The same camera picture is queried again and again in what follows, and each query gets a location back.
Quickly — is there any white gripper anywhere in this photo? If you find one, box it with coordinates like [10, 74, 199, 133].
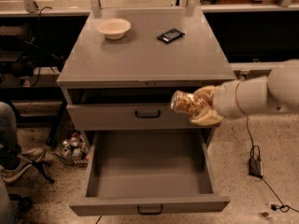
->
[190, 80, 242, 127]

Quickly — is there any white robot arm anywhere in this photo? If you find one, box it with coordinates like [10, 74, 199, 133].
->
[190, 60, 299, 127]

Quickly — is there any closed grey upper drawer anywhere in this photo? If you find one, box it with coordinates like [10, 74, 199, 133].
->
[66, 102, 219, 132]

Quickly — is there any open grey lower drawer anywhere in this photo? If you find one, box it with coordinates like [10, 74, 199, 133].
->
[70, 130, 230, 217]

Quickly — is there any grey drawer cabinet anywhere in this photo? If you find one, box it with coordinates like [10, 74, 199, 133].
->
[58, 7, 235, 142]

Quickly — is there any black power adapter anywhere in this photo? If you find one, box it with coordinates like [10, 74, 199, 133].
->
[249, 158, 263, 178]

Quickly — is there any black calculator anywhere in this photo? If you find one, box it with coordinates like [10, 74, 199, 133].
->
[157, 28, 185, 44]

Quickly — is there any cream ceramic bowl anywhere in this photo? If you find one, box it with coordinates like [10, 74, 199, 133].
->
[95, 19, 131, 40]

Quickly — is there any basket of cans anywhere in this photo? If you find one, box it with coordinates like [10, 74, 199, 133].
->
[54, 131, 91, 166]

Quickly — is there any jeans-clad leg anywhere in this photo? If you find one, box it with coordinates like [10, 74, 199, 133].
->
[0, 102, 21, 171]

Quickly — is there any black upper drawer handle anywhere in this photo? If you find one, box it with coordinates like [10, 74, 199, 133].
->
[135, 110, 162, 119]

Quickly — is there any black drawer handle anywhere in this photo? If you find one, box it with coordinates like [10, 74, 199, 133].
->
[135, 110, 162, 119]
[136, 204, 164, 216]

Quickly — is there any black lower drawer handle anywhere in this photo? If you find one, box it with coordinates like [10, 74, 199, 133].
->
[136, 204, 164, 216]

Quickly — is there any black floor cable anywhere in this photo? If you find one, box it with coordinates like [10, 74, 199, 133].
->
[245, 115, 299, 214]

